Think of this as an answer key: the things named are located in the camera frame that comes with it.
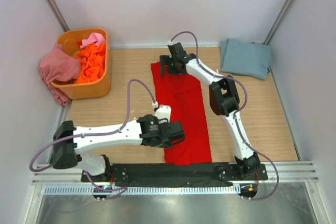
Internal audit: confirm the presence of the red t shirt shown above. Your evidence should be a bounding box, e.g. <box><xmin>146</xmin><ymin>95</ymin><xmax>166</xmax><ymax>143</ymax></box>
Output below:
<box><xmin>151</xmin><ymin>62</ymin><xmax>212</xmax><ymax>165</ymax></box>

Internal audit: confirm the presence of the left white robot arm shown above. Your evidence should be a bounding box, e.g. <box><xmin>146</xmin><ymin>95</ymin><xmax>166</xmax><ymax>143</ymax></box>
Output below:
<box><xmin>52</xmin><ymin>105</ymin><xmax>185</xmax><ymax>182</ymax></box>

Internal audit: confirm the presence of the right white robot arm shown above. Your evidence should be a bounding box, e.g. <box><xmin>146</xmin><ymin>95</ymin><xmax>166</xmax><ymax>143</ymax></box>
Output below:
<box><xmin>160</xmin><ymin>42</ymin><xmax>260</xmax><ymax>180</ymax></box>

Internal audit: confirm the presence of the light pink t shirt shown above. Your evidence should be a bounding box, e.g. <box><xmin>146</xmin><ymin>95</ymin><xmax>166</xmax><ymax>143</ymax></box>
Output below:
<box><xmin>76</xmin><ymin>33</ymin><xmax>106</xmax><ymax>49</ymax></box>

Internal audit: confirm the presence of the orange t shirt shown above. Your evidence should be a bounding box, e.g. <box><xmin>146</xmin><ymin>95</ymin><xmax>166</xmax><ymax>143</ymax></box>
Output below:
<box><xmin>75</xmin><ymin>43</ymin><xmax>106</xmax><ymax>84</ymax></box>

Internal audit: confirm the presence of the folded blue t shirt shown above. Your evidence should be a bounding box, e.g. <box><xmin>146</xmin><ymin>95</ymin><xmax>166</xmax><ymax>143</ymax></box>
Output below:
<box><xmin>220</xmin><ymin>39</ymin><xmax>271</xmax><ymax>80</ymax></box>

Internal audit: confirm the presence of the orange plastic basket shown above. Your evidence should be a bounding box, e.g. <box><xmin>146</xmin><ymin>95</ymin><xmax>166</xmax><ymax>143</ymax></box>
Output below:
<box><xmin>50</xmin><ymin>28</ymin><xmax>111</xmax><ymax>100</ymax></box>

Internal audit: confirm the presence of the dusty pink t shirt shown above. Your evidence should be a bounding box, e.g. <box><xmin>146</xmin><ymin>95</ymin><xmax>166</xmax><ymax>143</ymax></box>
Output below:
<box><xmin>39</xmin><ymin>44</ymin><xmax>80</xmax><ymax>106</ymax></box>

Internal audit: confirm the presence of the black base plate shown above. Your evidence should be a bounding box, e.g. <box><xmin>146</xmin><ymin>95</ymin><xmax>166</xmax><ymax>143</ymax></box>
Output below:
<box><xmin>91</xmin><ymin>162</ymin><xmax>268</xmax><ymax>188</ymax></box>

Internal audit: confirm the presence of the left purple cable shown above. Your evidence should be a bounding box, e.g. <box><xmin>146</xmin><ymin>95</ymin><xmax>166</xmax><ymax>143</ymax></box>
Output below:
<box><xmin>28</xmin><ymin>78</ymin><xmax>159</xmax><ymax>200</ymax></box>

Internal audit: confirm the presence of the purple cable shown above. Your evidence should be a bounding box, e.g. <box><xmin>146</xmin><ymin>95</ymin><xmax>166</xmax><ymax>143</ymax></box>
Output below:
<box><xmin>28</xmin><ymin>78</ymin><xmax>159</xmax><ymax>200</ymax></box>
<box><xmin>167</xmin><ymin>30</ymin><xmax>279</xmax><ymax>201</ymax></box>

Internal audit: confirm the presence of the slotted white cable duct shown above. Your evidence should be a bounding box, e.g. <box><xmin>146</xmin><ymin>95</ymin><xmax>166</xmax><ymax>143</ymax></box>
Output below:
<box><xmin>44</xmin><ymin>184</ymin><xmax>240</xmax><ymax>196</ymax></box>

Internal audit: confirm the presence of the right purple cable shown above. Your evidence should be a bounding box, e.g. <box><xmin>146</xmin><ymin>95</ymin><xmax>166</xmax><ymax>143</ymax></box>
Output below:
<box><xmin>167</xmin><ymin>30</ymin><xmax>279</xmax><ymax>201</ymax></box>

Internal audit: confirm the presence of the aluminium frame rail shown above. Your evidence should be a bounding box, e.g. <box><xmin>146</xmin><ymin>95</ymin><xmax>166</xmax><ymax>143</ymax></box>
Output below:
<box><xmin>31</xmin><ymin>167</ymin><xmax>82</xmax><ymax>185</ymax></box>

